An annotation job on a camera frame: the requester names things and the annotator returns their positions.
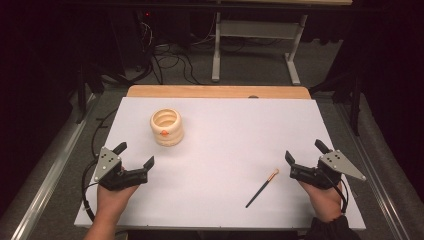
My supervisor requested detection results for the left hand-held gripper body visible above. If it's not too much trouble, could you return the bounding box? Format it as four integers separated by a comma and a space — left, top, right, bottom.
93, 146, 149, 192

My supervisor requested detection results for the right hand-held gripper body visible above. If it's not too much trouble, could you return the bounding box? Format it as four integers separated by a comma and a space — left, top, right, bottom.
289, 149, 367, 190

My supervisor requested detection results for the black-handled makeup brush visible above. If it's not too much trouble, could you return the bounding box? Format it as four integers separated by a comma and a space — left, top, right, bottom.
245, 168, 280, 209

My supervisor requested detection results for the person's left hand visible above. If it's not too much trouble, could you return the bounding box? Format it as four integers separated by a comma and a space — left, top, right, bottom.
96, 184, 140, 221

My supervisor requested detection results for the person's right hand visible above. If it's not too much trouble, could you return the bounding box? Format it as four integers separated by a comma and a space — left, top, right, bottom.
297, 181, 344, 224

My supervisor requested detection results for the cream ribbed round holder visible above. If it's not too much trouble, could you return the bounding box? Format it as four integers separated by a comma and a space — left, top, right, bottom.
149, 108, 185, 147

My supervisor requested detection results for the black stand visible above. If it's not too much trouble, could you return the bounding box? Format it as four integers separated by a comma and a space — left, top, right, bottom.
309, 66, 365, 137
73, 63, 105, 125

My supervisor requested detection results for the white board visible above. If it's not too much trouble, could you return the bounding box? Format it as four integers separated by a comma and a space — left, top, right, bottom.
73, 96, 367, 231

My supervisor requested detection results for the wooden table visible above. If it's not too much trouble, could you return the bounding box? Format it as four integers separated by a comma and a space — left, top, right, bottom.
126, 84, 312, 100

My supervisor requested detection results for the dark device with red light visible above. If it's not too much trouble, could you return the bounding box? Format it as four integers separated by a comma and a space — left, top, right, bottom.
109, 8, 192, 69

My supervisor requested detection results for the black floor cable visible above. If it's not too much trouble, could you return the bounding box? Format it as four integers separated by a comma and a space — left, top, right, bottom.
90, 107, 119, 158

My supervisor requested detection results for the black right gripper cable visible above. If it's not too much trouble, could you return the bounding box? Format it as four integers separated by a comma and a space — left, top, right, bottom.
328, 173, 350, 215

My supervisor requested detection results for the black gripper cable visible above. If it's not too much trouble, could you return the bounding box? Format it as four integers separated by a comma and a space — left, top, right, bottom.
328, 173, 350, 215
81, 158, 105, 223

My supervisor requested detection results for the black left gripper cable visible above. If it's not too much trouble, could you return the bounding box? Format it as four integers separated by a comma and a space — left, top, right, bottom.
81, 158, 105, 223

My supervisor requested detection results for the aluminium rail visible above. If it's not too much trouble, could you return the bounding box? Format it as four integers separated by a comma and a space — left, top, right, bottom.
0, 93, 101, 240
334, 101, 424, 240

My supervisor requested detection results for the bundle of floor cables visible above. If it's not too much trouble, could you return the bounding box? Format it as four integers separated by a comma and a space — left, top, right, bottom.
134, 19, 216, 86

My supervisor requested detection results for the white metal desk frame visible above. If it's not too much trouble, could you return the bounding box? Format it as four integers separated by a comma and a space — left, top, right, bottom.
211, 11, 309, 86

